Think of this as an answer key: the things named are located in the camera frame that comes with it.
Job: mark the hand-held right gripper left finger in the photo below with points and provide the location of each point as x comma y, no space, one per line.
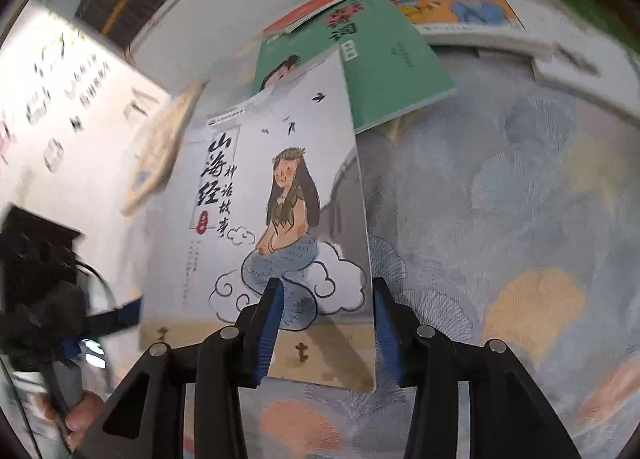
265,334

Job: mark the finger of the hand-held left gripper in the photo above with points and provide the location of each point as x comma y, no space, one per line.
117,316

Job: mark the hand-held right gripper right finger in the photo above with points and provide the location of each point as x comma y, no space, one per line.
387,334

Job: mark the mermaid cover book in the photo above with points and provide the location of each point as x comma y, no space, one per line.
300,139

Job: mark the person's left hand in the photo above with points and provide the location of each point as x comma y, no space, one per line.
82,419

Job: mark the tan cover book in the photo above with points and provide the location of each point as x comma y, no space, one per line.
160,154

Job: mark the fan pattern tablecloth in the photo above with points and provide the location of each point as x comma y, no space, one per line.
500,189

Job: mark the teal green cover book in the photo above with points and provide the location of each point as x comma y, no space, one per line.
390,64

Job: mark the yellow figure cartoon book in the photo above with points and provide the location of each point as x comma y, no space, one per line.
460,6

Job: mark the red white cover book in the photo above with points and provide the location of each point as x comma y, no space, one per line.
320,1

